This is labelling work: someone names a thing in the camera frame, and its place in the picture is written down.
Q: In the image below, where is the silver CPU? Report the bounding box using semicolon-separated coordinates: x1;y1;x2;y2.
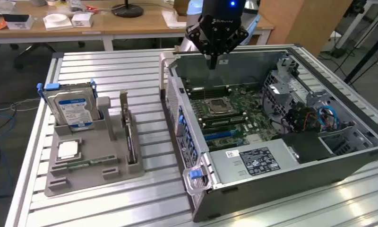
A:
59;141;80;159

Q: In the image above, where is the wooden cabinet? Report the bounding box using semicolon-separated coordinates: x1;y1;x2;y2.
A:
258;0;354;58

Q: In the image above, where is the white box with black top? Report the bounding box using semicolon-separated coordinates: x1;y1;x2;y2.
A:
1;14;36;30

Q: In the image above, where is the wooden desk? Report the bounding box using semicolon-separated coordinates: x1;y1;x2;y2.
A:
0;0;276;52

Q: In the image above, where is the RAM stick with white label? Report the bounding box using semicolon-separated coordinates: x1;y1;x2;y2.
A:
201;116;246;125

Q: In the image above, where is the white box with round hole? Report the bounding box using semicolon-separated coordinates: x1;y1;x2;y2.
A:
43;13;73;32

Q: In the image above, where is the brown cardboard box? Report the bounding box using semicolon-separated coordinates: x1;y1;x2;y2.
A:
173;0;193;17

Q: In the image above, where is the plain white box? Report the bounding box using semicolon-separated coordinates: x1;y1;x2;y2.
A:
71;13;95;28

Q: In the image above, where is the blue wire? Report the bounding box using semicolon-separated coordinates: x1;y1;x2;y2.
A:
316;105;341;130

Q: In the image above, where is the hard disk in blue caddy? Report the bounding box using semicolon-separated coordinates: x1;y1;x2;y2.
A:
36;79;99;132

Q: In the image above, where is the metal disk bay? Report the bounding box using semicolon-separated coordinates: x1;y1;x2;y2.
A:
318;126;378;157

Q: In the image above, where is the CPU socket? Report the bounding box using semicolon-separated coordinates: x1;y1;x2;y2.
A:
206;96;237;116

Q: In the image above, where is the graphics card with black fan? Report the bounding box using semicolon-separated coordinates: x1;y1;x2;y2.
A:
118;89;138;166

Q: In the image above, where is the black slanted pole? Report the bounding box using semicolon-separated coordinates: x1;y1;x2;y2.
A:
342;0;378;85

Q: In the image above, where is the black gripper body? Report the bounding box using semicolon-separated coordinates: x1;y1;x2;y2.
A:
198;0;244;56

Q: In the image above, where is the white paper stack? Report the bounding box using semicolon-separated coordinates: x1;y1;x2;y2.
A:
162;10;189;29

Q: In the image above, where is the open black PC case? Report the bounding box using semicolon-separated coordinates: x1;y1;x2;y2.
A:
158;44;378;223

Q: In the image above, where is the black plastic shroud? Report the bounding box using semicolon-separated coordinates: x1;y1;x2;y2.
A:
284;131;337;164

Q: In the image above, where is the black office chair base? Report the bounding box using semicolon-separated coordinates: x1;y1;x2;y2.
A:
12;44;57;69

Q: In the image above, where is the grey power supply unit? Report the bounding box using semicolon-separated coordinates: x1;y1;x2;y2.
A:
209;138;300;185

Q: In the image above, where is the green motherboard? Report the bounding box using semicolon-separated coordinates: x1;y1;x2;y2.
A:
184;79;284;152

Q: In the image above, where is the green RAM stick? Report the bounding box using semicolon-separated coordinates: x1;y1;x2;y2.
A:
68;157;107;169

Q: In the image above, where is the white floor cable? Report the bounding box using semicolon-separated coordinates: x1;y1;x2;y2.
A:
0;98;40;112

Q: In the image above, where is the blue expansion slot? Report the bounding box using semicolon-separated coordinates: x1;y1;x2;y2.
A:
204;131;238;140

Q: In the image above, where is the blue floor cable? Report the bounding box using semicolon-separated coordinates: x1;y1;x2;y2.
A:
0;104;17;204

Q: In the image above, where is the grey parts rack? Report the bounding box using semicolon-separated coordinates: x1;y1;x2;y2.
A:
45;96;145;197

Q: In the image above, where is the black lamp base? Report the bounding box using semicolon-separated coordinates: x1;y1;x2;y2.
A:
111;0;145;18

